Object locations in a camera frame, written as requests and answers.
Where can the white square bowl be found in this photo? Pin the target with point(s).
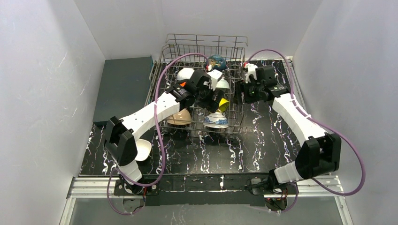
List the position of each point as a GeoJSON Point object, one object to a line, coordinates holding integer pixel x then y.
{"type": "Point", "coordinates": [144, 148]}

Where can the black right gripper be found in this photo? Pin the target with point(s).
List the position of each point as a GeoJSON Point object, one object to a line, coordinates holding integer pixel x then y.
{"type": "Point", "coordinates": [246, 88]}

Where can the yellow bowl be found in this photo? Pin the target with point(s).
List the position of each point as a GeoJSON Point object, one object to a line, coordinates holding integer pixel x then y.
{"type": "Point", "coordinates": [223, 105]}

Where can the white bowl blue band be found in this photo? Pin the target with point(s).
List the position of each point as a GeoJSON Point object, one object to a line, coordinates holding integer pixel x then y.
{"type": "Point", "coordinates": [184, 74]}

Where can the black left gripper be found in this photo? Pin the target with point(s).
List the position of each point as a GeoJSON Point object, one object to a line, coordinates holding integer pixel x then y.
{"type": "Point", "coordinates": [213, 99]}

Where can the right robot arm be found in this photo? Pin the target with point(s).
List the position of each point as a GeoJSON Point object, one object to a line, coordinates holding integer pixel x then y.
{"type": "Point", "coordinates": [320, 151]}

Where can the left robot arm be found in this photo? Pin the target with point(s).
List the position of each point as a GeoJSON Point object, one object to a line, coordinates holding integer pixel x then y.
{"type": "Point", "coordinates": [122, 135]}

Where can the dark grey flat box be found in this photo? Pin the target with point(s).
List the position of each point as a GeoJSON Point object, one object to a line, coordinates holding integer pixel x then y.
{"type": "Point", "coordinates": [123, 88]}

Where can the green bowl dark exterior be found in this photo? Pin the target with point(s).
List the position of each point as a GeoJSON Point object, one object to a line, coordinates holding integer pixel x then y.
{"type": "Point", "coordinates": [223, 84]}

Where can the grey wire dish rack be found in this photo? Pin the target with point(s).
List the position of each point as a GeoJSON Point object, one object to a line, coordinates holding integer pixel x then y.
{"type": "Point", "coordinates": [192, 51]}

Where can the beige floral bowl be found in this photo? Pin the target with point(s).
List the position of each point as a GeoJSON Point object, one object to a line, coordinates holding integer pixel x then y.
{"type": "Point", "coordinates": [180, 118]}

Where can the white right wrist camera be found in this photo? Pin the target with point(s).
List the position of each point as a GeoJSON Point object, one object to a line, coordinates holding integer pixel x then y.
{"type": "Point", "coordinates": [251, 75]}

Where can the blue patterned bowl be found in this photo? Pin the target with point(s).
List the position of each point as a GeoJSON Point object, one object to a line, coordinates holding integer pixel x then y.
{"type": "Point", "coordinates": [216, 120]}

